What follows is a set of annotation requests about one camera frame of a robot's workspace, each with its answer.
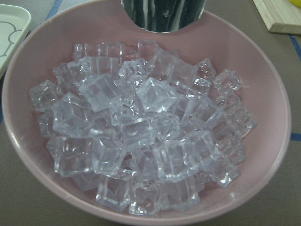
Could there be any steel ice scoop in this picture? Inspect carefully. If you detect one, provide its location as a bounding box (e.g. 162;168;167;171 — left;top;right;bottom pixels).
121;0;206;33

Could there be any pile of clear ice cubes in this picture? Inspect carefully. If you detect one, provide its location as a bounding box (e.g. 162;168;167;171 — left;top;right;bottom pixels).
29;40;257;217

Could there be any yellow lemon lower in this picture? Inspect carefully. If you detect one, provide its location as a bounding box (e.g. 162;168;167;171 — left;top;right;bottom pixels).
289;0;301;7

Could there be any cream bear tray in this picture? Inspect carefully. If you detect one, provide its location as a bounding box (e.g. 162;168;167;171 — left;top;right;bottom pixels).
0;4;32;77

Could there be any wooden cutting board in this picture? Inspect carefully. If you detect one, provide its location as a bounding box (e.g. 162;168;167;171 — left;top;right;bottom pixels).
253;0;301;35

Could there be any pink bowl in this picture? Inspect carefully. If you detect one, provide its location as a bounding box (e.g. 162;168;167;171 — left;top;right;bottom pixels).
2;0;292;226

